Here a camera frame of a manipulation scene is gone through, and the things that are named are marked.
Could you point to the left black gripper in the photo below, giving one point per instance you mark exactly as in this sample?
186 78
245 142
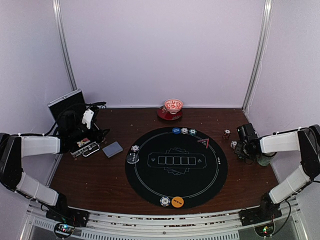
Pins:
99 137

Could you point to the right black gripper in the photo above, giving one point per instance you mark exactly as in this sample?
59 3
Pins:
238 150

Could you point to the blue cream poker chip stack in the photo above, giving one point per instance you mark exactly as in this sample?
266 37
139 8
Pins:
233 144

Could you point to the blue cream chips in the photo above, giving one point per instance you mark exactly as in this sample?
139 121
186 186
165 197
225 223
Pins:
184 130
165 201
135 148

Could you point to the grey dealer button disc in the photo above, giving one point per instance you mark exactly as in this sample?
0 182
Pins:
132 158

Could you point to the red black triangle marker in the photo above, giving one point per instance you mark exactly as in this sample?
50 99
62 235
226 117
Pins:
204 142

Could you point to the green chips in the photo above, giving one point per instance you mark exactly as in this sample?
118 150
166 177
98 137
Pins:
192 132

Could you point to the blue small blind button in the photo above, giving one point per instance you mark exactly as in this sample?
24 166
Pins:
176 130

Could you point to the orange big blind button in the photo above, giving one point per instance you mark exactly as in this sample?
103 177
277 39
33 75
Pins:
177 202

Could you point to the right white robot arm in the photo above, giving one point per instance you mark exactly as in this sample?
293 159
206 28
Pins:
305 140

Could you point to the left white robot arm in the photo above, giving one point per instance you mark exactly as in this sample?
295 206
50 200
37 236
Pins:
13 148

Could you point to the grey playing card deck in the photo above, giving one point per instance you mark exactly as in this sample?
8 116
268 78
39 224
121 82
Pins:
112 149

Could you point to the aluminium poker case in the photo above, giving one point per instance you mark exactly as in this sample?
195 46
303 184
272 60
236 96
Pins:
86 147

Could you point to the orange black poker chip stack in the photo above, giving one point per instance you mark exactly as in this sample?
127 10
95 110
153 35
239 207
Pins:
226 134

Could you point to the black round poker mat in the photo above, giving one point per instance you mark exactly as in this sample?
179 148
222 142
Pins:
174 165

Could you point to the dark red saucer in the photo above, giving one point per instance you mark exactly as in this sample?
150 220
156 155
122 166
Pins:
164 114

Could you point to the red white patterned bowl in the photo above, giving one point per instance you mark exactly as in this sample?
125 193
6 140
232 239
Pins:
173 105

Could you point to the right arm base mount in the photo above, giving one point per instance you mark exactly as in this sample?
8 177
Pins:
260 220

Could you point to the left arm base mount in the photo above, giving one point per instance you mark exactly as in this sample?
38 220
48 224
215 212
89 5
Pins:
67 223

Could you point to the front aluminium rail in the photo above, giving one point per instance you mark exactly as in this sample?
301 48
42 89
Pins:
224 225

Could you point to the right aluminium frame post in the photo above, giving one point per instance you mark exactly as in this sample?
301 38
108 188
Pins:
261 47

